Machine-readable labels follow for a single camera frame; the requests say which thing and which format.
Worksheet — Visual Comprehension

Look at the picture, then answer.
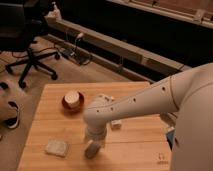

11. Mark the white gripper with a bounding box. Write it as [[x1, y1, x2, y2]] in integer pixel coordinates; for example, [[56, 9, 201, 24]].
[[85, 127, 107, 150]]

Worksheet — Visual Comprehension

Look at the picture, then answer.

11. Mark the grey eraser block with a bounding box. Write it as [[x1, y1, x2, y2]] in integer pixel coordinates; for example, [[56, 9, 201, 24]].
[[84, 141, 101, 159]]

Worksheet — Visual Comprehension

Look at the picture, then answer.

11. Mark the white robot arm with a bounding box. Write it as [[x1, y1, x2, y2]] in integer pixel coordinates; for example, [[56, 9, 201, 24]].
[[83, 63, 213, 171]]

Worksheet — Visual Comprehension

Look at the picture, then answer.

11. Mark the grey sponge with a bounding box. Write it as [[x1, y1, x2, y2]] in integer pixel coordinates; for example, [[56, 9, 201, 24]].
[[45, 139, 69, 157]]

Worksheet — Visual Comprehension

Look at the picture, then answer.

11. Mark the white tube of paste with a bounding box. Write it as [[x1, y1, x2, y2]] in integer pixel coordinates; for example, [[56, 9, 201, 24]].
[[98, 94, 122, 130]]

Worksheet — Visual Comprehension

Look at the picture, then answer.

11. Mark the black and white shoe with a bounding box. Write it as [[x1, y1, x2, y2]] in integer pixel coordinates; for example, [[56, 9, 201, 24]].
[[4, 101, 20, 129]]

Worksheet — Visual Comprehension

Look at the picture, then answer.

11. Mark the blue power strip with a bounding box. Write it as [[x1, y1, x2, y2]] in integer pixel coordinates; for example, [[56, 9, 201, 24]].
[[61, 49, 75, 59]]

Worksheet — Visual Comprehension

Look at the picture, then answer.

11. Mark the white spray bottle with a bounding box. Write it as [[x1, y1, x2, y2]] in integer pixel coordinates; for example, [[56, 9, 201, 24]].
[[47, 1, 62, 20]]

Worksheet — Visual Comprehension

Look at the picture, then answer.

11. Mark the black office chair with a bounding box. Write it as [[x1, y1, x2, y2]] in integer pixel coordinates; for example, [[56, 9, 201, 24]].
[[0, 0, 60, 88]]

